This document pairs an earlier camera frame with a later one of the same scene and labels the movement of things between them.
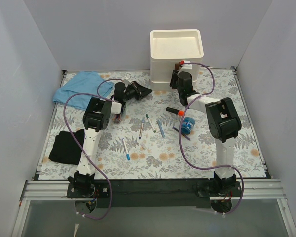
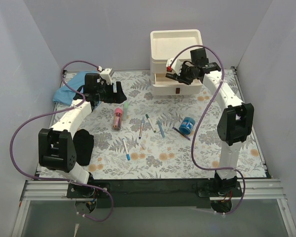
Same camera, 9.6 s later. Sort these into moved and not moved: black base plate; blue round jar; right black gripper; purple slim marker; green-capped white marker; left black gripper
Moved: right black gripper; left black gripper
Not moved: purple slim marker; black base plate; green-capped white marker; blue round jar
